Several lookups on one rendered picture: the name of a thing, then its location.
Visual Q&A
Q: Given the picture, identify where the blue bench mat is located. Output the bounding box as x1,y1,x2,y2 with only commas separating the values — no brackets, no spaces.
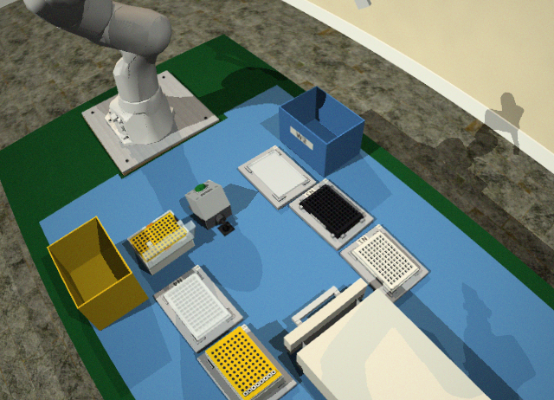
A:
39,85,554,400

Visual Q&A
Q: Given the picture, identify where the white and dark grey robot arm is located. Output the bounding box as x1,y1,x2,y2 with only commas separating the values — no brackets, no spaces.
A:
23,0,174,146

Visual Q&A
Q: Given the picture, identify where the yellow open-top bin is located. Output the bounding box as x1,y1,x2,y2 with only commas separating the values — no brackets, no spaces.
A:
47,216,149,331

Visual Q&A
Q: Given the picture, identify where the blue open-top bin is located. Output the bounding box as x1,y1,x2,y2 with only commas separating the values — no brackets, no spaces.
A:
279,86,365,177

